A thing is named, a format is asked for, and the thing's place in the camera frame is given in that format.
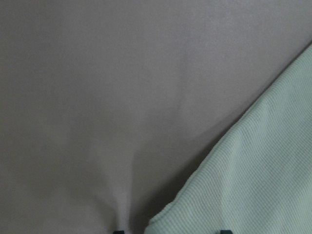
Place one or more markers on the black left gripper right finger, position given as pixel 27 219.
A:
pixel 225 232

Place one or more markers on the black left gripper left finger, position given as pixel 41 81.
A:
pixel 118 232

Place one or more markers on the olive green long-sleeve shirt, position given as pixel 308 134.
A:
pixel 258 178

